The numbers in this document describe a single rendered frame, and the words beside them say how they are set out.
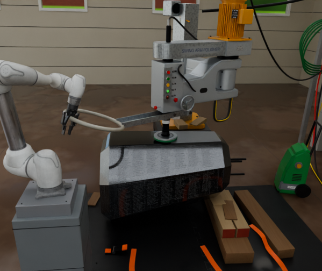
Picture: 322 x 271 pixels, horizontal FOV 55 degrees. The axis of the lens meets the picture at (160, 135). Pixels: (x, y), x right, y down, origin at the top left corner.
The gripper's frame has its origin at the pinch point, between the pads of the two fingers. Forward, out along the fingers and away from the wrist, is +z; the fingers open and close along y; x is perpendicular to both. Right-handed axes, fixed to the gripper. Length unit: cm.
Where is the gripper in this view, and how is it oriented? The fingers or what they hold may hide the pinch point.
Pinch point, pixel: (66, 130)
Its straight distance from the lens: 238.4
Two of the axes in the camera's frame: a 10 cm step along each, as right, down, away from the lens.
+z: -2.9, 9.3, 2.0
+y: 6.5, 0.4, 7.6
